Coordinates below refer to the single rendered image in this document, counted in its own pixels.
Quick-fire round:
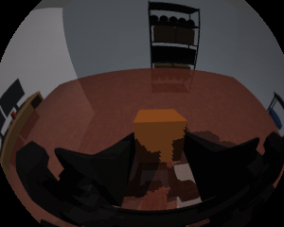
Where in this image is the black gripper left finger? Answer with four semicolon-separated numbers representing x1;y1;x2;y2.
54;132;137;208

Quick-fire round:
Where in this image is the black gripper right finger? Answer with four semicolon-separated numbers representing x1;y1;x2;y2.
183;132;260;201

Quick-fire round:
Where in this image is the orange block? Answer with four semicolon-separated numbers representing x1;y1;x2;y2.
133;110;187;163

